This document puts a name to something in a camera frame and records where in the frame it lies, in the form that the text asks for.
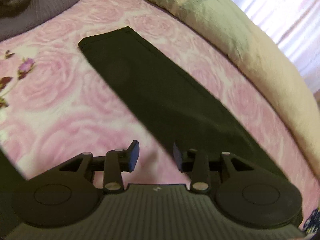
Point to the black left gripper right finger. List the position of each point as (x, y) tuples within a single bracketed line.
[(207, 173)]

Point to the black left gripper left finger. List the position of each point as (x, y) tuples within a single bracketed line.
[(112, 164)]

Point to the black trousers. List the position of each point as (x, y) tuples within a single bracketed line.
[(171, 104)]

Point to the pink rose bed sheet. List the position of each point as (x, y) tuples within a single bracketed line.
[(56, 106)]

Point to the navy floral storage bag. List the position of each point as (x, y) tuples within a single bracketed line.
[(311, 225)]

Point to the cream grey leaf quilt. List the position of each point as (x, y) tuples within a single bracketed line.
[(226, 26)]

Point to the white window curtain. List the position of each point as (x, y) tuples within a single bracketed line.
[(293, 25)]

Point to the grey purple garment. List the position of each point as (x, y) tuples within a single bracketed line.
[(19, 16)]

